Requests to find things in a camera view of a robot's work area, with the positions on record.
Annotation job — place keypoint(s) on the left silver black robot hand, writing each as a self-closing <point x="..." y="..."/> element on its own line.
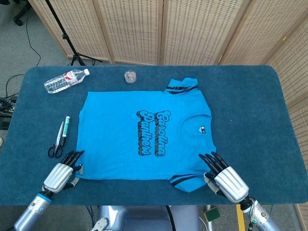
<point x="59" y="176"/>

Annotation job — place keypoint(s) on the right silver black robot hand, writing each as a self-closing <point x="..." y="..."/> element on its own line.
<point x="231" y="185"/>

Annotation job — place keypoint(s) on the blue printed t-shirt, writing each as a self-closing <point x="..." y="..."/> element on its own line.
<point x="108" y="132"/>

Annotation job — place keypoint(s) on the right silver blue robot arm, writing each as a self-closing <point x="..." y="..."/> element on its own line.
<point x="261" y="216"/>

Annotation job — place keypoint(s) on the green and yellow sponge block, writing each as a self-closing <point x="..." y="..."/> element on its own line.
<point x="211" y="214"/>

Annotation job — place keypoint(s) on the green and white marker pen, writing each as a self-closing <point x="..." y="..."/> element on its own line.
<point x="66" y="130"/>

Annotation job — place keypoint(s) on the blue carpet table cover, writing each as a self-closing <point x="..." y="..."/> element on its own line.
<point x="252" y="120"/>

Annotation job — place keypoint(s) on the blue grey robot torso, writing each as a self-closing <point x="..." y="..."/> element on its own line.
<point x="144" y="219"/>

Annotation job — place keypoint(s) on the clear plastic water bottle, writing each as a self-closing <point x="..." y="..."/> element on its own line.
<point x="60" y="83"/>

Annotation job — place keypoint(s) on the small clear round jar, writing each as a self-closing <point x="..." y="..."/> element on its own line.
<point x="130" y="77"/>

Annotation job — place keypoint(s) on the black tripod stand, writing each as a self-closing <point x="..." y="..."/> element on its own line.
<point x="63" y="36"/>

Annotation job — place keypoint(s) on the woven rattan folding screen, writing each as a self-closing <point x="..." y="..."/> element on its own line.
<point x="134" y="29"/>

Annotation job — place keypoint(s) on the black office chair base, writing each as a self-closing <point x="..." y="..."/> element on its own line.
<point x="20" y="12"/>

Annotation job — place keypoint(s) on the white bracket on torso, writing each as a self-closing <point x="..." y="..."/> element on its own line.
<point x="99" y="224"/>

